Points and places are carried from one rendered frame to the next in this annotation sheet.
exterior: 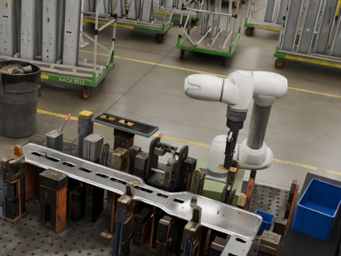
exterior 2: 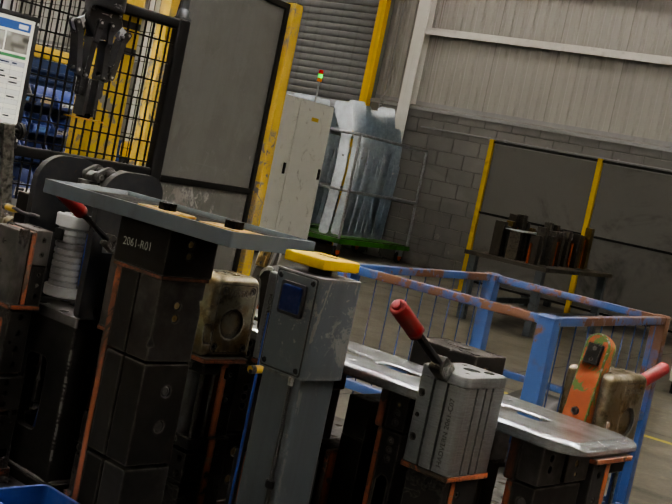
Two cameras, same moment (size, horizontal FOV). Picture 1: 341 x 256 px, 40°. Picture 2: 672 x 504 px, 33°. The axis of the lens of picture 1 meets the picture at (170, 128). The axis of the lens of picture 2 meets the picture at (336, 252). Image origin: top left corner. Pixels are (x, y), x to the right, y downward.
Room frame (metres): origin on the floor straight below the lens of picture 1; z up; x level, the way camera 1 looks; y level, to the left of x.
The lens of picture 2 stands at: (3.70, 0.94, 1.26)
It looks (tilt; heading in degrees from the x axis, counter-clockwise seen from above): 4 degrees down; 201
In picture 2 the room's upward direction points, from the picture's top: 12 degrees clockwise
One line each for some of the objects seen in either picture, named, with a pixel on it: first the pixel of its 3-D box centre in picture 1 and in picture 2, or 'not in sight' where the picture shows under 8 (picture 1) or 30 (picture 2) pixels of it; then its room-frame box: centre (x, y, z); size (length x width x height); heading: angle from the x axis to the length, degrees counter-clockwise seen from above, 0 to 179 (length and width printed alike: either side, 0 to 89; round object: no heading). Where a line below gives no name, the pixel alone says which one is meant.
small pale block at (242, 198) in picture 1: (236, 226); not in sight; (2.00, -0.39, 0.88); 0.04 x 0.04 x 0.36; 69
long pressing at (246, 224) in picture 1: (127, 185); (234, 312); (2.08, 0.18, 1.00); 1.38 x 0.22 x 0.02; 69
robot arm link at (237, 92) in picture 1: (237, 88); not in sight; (1.91, -0.26, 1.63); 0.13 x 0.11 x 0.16; 85
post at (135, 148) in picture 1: (132, 179); not in sight; (2.31, 0.18, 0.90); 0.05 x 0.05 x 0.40; 69
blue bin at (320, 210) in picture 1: (319, 208); not in sight; (1.92, -0.74, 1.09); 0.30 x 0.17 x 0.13; 154
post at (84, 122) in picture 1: (84, 149); (279, 467); (2.56, 0.50, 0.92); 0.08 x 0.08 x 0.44; 69
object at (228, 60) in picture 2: not in sight; (198, 194); (-0.93, -1.52, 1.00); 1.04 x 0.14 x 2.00; 169
